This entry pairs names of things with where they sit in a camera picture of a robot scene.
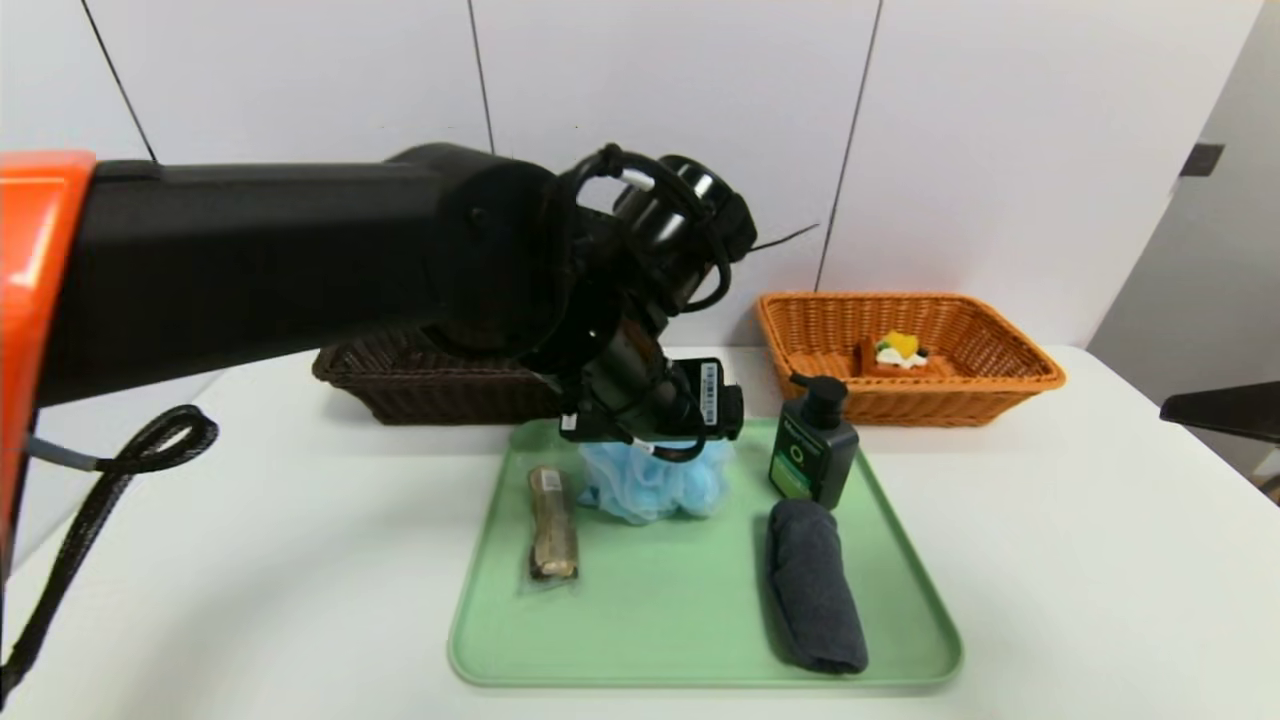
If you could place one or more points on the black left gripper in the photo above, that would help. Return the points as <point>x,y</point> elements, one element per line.
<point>712,394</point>

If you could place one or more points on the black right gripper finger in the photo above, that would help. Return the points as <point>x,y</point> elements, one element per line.
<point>1235,412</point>

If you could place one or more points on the blue mesh bath loofah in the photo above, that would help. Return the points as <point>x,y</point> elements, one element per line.
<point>640,490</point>

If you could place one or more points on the toy waffle with fruit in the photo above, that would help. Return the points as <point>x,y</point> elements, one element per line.
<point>900,355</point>

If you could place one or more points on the plastic snack roll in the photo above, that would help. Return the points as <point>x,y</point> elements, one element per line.
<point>553,525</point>

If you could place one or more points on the dark grey towel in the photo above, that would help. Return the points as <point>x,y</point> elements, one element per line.
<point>815,590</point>

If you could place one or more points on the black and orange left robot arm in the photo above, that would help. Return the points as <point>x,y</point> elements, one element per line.
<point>300,250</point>

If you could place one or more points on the orange wicker basket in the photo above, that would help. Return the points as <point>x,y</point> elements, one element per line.
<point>1000,370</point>

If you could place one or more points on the dark brown wicker basket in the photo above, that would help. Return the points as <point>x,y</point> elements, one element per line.
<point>430,395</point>

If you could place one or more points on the dark green pump bottle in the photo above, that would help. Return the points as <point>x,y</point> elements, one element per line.
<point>815,455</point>

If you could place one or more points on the light green plastic tray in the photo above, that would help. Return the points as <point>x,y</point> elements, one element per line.
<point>680,600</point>

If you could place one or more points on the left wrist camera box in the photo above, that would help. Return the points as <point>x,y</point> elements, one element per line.
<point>715,400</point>

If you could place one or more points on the dark wall plate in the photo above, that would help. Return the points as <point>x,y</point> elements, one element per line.
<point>1203,161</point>

